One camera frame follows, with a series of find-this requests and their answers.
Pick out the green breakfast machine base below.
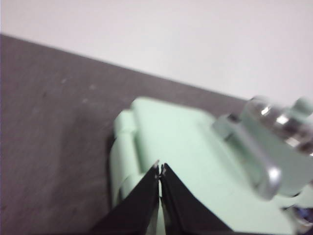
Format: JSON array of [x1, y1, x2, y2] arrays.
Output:
[[109, 107, 313, 235]]

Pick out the green griddle cover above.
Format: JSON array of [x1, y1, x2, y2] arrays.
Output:
[[117, 96, 313, 235]]

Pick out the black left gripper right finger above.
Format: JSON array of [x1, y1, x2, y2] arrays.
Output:
[[159, 162, 234, 235]]

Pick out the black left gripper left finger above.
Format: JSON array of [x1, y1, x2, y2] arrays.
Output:
[[89, 160, 160, 235]]

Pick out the silver griddle cover handle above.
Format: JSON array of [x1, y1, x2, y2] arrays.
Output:
[[211, 114, 283, 200]]

